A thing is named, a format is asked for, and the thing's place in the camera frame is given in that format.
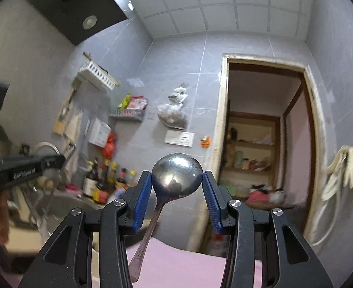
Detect hanging clear plastic bag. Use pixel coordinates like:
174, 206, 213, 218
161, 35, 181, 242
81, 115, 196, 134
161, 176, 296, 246
157, 86, 189, 130

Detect white wall rack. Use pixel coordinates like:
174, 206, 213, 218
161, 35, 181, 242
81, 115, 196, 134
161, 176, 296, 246
79, 52, 120, 91

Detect white hose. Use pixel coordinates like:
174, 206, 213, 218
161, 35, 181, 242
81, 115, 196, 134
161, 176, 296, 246
311, 153, 349, 247

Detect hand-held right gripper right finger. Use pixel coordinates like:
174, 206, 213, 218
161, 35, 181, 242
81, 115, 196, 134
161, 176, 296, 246
202, 170, 335, 288

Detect wooden knife holder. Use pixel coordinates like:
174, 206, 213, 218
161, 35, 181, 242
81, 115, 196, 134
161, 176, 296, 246
53, 78, 79, 135

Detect chrome faucet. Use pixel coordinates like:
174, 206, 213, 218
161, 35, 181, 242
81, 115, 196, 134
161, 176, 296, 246
33, 141, 61, 160

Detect red plastic bag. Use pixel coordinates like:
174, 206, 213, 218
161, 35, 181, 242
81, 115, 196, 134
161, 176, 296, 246
103, 133, 117, 159

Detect beige hanging cloth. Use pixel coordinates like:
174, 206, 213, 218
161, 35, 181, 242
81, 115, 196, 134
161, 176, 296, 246
64, 109, 83, 141

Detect wooden door frame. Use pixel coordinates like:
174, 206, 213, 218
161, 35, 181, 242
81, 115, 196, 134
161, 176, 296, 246
195, 53, 328, 256

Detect red snack packet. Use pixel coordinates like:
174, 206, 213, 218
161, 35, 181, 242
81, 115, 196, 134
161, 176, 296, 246
127, 96, 149, 111

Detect dark yellow-capped sauce bottle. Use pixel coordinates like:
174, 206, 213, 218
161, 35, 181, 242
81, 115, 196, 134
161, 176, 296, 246
94, 160, 113, 204

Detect pink floral cloth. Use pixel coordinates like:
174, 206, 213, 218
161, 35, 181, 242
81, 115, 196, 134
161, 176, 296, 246
125, 236, 265, 288

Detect cream rubber gloves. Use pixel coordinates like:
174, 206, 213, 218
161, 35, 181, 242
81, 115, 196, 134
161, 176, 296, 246
321, 145, 353, 202

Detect person's left hand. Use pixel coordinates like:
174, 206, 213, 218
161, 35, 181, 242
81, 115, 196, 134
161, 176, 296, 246
0, 190, 11, 244

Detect wooden storage shelf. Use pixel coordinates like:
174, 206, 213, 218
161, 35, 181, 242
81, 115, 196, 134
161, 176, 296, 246
221, 111, 281, 193

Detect red-labelled sauce bottle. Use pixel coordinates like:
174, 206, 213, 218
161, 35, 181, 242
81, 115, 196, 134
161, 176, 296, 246
116, 168, 128, 191

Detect yellow green snack packet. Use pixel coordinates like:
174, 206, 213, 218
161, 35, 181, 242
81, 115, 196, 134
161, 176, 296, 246
118, 94, 132, 110

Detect metal spoon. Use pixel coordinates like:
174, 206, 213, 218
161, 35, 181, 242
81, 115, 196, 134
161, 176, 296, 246
128, 153, 205, 283

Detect red cloth pile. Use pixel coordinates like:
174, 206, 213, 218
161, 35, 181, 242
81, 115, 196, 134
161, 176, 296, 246
247, 190, 273, 206

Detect grey wall basket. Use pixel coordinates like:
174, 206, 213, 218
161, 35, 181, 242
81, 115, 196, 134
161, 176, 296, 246
109, 109, 144, 123

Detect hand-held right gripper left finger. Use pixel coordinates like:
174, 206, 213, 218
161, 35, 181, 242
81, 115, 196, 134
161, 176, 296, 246
19, 170, 152, 288

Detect white wall socket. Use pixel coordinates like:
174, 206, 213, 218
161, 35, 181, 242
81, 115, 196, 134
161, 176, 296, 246
165, 130, 195, 148

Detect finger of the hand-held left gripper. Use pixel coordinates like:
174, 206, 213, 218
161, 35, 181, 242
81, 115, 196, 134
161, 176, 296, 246
41, 154, 67, 170

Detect black range hood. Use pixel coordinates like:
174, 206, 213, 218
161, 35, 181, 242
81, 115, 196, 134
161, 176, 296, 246
14, 0, 129, 47

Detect dark pump sauce bottle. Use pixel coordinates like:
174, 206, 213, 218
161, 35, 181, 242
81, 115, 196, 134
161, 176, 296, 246
83, 157, 100, 199

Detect white wall box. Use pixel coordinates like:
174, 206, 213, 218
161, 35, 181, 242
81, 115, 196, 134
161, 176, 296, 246
88, 118, 112, 147

